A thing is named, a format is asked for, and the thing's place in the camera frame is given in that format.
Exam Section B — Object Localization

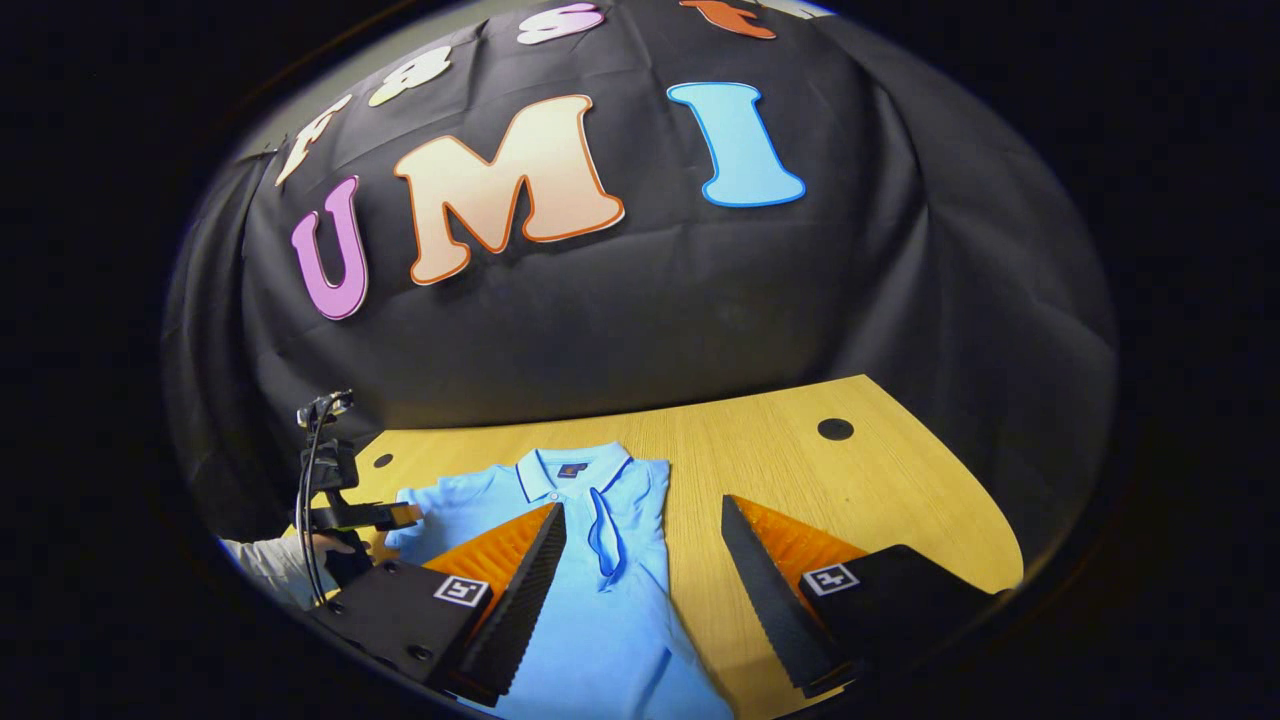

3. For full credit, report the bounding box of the black cable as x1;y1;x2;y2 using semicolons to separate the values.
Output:
296;402;337;607

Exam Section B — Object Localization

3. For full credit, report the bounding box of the light blue T-shirt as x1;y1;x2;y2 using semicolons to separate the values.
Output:
385;440;737;720

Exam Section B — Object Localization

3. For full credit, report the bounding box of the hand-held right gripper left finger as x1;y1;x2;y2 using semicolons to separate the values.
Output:
310;500;568;706

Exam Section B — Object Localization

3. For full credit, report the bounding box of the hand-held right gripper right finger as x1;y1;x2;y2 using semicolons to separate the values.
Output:
720;494;1006;699

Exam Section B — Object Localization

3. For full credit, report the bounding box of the black backdrop cloth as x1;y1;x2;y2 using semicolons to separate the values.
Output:
162;0;1119;601

